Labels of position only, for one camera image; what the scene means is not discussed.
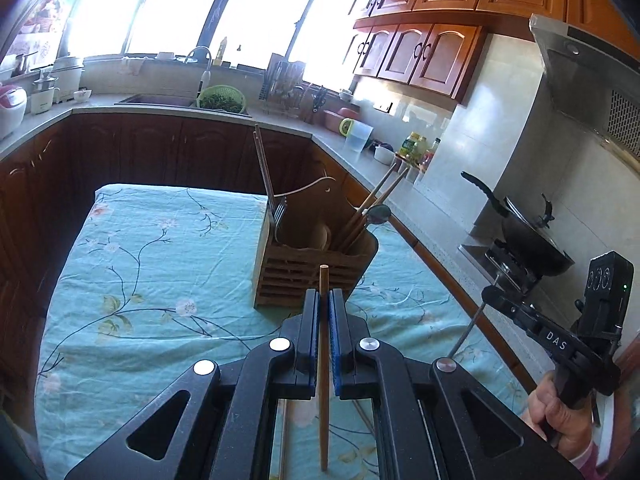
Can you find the knife block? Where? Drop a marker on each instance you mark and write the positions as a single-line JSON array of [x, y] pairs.
[[318, 101]]

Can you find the black wok pan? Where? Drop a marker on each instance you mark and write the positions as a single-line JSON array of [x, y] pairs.
[[527, 241]]

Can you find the teal floral tablecloth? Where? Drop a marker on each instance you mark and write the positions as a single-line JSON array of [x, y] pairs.
[[160, 278]]

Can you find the wooden utensil holder box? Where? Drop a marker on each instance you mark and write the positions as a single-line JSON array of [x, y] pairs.
[[313, 218]]

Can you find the metal spoon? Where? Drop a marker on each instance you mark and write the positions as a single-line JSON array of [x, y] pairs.
[[376, 215]]

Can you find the upper wooden cabinets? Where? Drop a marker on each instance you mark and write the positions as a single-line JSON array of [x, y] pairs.
[[435, 44]]

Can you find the wooden cabinets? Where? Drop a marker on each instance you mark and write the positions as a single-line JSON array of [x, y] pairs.
[[435, 44], [48, 178]]

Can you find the clear pitcher green handle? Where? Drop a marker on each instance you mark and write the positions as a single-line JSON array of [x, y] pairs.
[[356, 134]]

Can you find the yellow oil bottle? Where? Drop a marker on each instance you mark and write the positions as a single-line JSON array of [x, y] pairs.
[[413, 149]]

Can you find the wooden handled fork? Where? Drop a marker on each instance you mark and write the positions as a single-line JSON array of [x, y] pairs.
[[278, 216]]

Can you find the gas stove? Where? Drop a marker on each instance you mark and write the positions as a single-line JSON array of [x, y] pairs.
[[517, 269]]

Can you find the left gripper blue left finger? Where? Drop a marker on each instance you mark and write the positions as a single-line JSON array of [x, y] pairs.
[[215, 421]]

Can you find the range hood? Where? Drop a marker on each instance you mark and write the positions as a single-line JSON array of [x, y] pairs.
[[592, 82]]

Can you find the tropical fruit poster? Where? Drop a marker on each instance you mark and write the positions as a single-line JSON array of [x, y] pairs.
[[40, 36]]

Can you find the small white cooker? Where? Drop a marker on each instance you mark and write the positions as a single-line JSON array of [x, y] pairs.
[[43, 91]]

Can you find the green colander with vegetables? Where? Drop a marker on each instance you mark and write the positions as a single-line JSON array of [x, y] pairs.
[[222, 97]]

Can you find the lower wooden cabinets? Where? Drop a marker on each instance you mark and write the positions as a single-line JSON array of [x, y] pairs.
[[48, 178]]

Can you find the large white pot cooker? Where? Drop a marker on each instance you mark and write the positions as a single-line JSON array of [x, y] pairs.
[[67, 71]]

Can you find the silver metal chopstick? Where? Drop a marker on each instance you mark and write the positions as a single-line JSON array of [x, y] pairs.
[[285, 433]]

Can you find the white red rice cooker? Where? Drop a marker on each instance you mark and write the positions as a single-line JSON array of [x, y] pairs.
[[13, 100]]

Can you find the bamboo chopstick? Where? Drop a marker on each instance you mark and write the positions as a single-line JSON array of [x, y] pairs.
[[373, 211]]

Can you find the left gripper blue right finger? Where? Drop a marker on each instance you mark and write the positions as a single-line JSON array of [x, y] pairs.
[[433, 420]]

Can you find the person's right hand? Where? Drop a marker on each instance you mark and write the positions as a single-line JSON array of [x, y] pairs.
[[573, 426]]

